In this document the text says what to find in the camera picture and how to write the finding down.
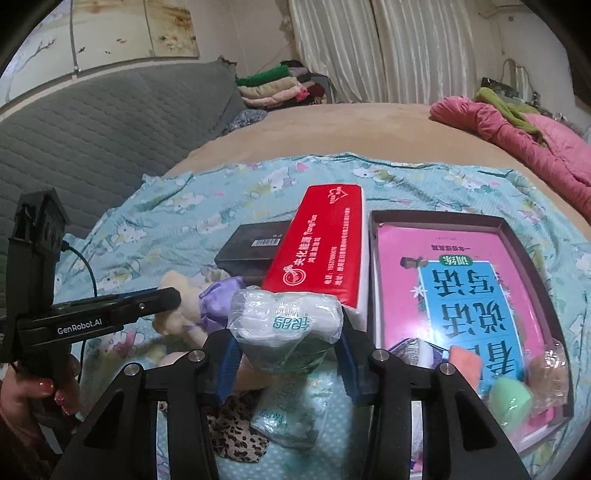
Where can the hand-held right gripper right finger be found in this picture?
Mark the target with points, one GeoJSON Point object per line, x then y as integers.
{"type": "Point", "coordinates": [351, 371]}

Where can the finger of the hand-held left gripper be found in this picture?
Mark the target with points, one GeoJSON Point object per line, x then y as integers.
{"type": "Point", "coordinates": [147, 303]}

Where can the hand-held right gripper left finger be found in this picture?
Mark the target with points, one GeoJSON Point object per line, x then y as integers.
{"type": "Point", "coordinates": [226, 369]}

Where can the small white green tissue pack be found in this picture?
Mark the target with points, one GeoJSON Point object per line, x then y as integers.
{"type": "Point", "coordinates": [286, 323]}
{"type": "Point", "coordinates": [286, 415]}

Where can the green makeup sponge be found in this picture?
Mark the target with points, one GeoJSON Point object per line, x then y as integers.
{"type": "Point", "coordinates": [505, 401]}

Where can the pink sponge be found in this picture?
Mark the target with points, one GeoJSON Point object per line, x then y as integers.
{"type": "Point", "coordinates": [547, 374]}

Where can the dark brown box tray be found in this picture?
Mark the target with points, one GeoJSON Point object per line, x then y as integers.
{"type": "Point", "coordinates": [524, 249]}

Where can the person's left hand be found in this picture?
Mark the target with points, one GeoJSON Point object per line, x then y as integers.
{"type": "Point", "coordinates": [41, 392]}

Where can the leopard print cloth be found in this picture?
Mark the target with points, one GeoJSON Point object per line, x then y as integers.
{"type": "Point", "coordinates": [235, 429]}

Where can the purple cloth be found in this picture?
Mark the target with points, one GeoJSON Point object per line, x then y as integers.
{"type": "Point", "coordinates": [219, 300]}

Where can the pink book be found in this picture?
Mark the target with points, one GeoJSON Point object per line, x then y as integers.
{"type": "Point", "coordinates": [406, 286]}

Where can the light blue cat-print blanket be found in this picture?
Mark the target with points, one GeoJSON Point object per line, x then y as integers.
{"type": "Point", "coordinates": [184, 203]}

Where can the black box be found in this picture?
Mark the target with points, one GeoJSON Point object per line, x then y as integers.
{"type": "Point", "coordinates": [249, 244]}

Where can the red tissue pack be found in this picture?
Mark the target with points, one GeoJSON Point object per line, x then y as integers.
{"type": "Point", "coordinates": [318, 240]}

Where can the grey quilted headboard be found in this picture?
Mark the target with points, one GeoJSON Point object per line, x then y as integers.
{"type": "Point", "coordinates": [92, 138]}

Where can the dark floral cloth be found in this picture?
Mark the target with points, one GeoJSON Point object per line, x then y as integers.
{"type": "Point", "coordinates": [247, 120]}

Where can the beige bed sheet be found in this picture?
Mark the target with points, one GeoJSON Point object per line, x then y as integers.
{"type": "Point", "coordinates": [346, 129]}

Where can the stack of folded clothes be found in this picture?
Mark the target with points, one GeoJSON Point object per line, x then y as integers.
{"type": "Point", "coordinates": [272, 90]}

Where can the pink quilt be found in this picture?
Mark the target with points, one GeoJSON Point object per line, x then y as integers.
{"type": "Point", "coordinates": [554, 143]}

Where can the green garment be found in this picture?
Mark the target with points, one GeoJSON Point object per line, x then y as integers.
{"type": "Point", "coordinates": [494, 99]}

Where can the cluttered dresser top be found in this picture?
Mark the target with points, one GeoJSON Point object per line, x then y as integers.
{"type": "Point", "coordinates": [496, 85]}

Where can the white curtain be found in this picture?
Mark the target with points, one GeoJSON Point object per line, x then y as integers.
{"type": "Point", "coordinates": [415, 46]}

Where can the painted wall panel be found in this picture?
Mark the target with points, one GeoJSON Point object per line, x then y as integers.
{"type": "Point", "coordinates": [115, 37]}

